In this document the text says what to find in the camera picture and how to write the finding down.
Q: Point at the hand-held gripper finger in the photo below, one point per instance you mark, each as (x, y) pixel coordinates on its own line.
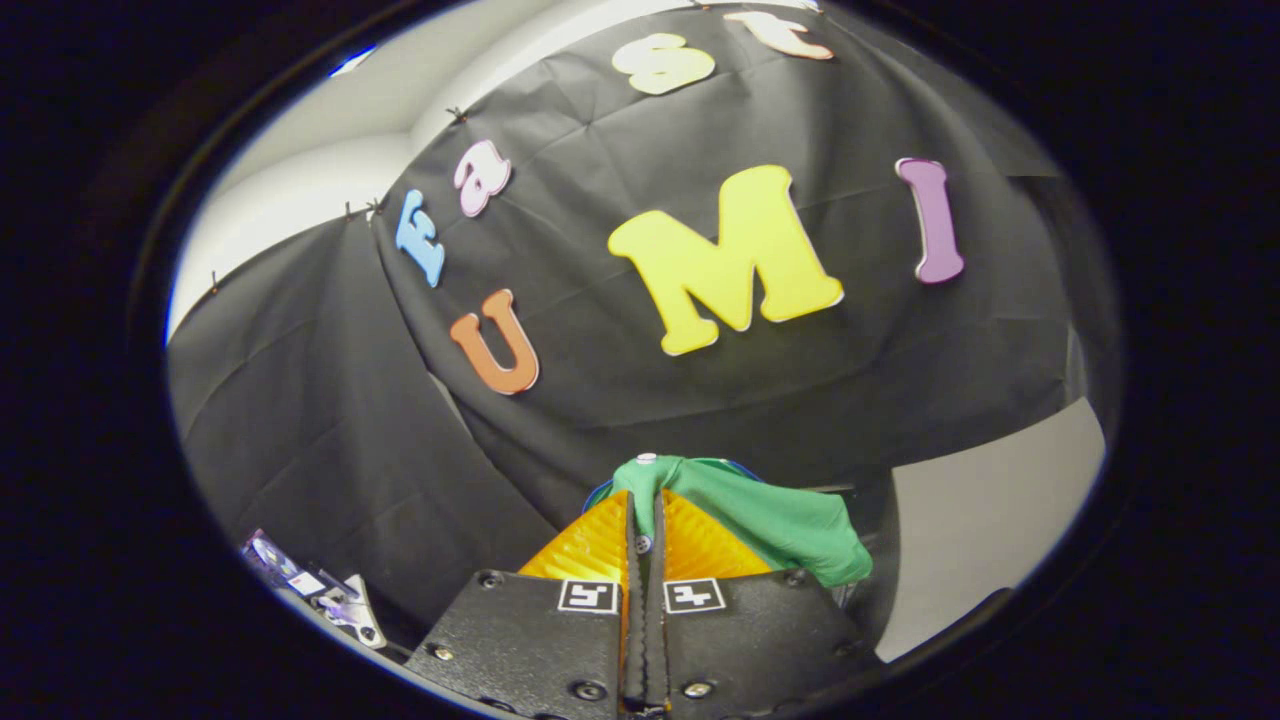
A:
(636, 650)
(657, 650)

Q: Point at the green polo shirt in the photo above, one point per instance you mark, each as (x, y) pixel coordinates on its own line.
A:
(780, 520)

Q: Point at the black backdrop cloth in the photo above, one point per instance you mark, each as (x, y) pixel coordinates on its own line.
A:
(560, 400)

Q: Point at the white blue device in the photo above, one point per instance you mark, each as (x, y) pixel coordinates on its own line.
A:
(320, 590)

